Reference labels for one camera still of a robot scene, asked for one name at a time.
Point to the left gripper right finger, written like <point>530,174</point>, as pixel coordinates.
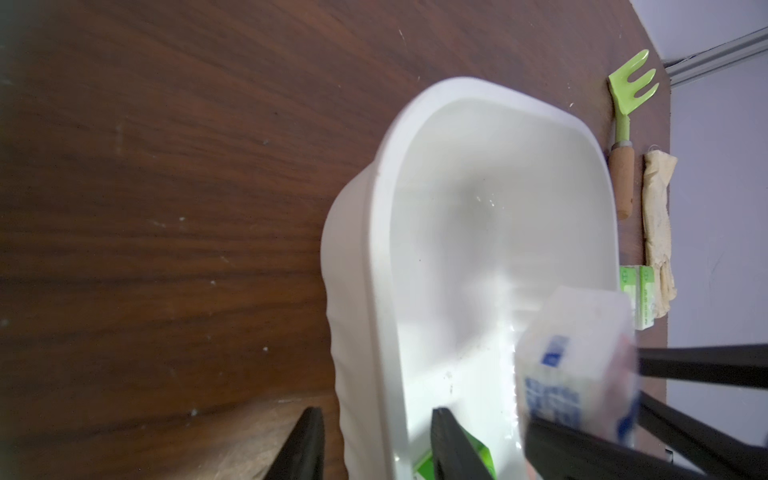
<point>454,457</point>

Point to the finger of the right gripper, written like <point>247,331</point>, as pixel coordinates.
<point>714,452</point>
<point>558,452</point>

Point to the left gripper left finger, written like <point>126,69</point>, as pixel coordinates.
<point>302,454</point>

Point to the green tissue pack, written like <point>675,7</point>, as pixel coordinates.
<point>638,282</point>
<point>424,467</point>

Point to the pink tissue pack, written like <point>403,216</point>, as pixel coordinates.
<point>576,365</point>

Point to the white storage box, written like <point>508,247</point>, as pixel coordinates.
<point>479,203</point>

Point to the beige work glove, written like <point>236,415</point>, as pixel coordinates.
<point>659,168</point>

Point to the green toy rake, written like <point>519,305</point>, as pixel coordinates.
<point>627,96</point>

